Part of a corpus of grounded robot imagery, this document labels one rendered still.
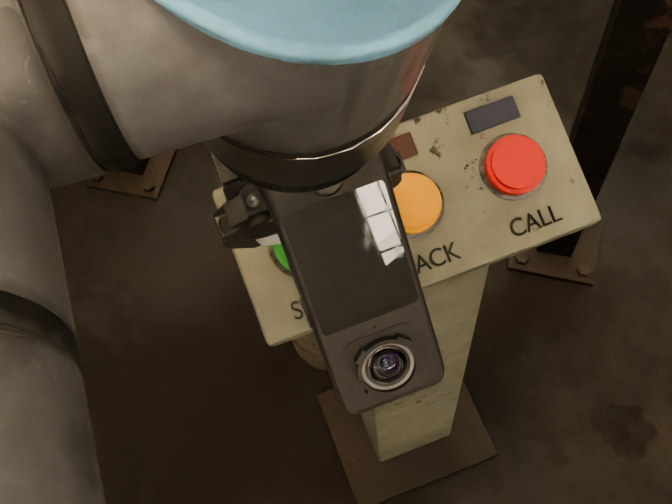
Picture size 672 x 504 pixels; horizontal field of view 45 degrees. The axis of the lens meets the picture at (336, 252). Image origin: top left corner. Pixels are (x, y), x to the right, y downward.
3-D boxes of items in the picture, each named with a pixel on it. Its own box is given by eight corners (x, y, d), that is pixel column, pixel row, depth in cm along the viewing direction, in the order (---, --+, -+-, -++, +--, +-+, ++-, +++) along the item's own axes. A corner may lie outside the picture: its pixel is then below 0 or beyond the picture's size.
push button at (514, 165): (472, 152, 56) (478, 145, 54) (525, 132, 56) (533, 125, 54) (494, 206, 55) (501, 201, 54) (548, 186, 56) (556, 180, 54)
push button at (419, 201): (369, 189, 55) (372, 183, 53) (424, 169, 55) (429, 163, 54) (391, 244, 55) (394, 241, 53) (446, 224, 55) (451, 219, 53)
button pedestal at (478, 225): (299, 403, 110) (198, 157, 55) (463, 340, 113) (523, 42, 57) (341, 518, 104) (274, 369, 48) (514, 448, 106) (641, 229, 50)
